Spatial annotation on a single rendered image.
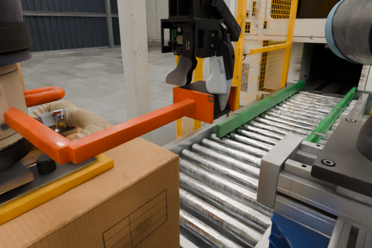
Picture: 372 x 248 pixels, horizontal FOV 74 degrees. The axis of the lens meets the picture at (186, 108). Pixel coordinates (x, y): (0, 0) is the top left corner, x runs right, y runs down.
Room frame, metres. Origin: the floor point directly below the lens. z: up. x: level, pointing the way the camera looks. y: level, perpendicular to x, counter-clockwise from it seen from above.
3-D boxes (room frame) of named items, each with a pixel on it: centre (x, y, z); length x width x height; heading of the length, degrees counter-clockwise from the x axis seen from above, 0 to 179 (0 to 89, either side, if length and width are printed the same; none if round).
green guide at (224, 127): (1.96, -0.69, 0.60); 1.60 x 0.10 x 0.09; 139
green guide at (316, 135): (1.61, -1.09, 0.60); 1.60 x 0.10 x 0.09; 139
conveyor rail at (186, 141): (1.73, -0.41, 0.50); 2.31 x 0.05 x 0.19; 139
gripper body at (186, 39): (0.41, -0.02, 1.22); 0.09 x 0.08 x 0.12; 140
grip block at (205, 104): (0.44, -0.04, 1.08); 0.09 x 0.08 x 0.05; 51
